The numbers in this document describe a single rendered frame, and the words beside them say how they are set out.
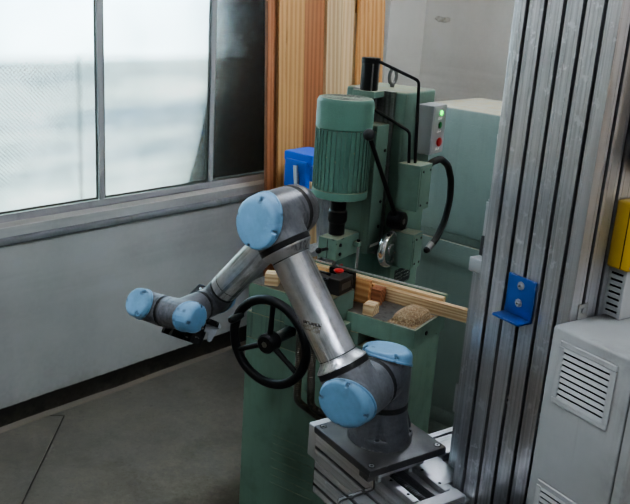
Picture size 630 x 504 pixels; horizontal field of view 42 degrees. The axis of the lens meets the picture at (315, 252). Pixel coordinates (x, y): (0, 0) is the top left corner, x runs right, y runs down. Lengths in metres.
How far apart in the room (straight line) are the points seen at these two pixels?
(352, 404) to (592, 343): 0.50
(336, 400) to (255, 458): 1.18
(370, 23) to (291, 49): 0.62
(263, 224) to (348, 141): 0.81
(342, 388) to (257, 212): 0.41
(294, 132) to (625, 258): 2.65
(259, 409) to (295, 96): 1.80
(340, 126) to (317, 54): 1.78
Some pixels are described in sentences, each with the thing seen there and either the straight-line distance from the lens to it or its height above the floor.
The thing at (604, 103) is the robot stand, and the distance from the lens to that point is 1.56.
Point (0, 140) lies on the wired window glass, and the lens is 3.40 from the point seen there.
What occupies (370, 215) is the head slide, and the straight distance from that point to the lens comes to 2.64.
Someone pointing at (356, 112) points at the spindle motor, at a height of 1.47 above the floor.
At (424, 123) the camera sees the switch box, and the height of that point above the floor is 1.42.
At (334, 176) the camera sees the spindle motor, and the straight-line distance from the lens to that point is 2.49.
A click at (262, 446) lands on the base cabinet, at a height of 0.33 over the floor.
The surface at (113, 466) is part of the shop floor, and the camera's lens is 3.39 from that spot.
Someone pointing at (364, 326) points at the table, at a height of 0.87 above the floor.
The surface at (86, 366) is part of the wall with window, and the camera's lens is 3.81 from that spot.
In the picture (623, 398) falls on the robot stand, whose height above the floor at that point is 1.16.
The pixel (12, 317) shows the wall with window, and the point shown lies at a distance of 3.52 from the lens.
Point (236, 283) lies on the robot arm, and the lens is 2.01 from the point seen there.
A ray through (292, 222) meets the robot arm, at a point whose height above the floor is 1.33.
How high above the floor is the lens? 1.79
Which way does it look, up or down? 17 degrees down
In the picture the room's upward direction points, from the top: 4 degrees clockwise
